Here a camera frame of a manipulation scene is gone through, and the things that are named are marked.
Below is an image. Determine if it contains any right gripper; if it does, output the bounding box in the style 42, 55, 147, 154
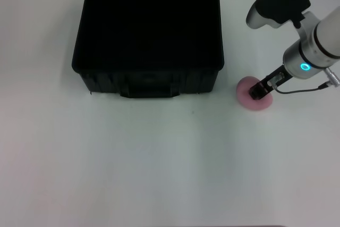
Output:
249, 65, 293, 99

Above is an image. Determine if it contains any black plastic carrying case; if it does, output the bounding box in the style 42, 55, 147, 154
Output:
69, 0, 252, 99

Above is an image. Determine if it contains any right arm cable with connector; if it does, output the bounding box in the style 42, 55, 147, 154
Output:
270, 68, 340, 95

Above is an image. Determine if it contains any black case carry handle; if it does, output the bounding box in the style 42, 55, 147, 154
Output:
119, 78, 180, 98

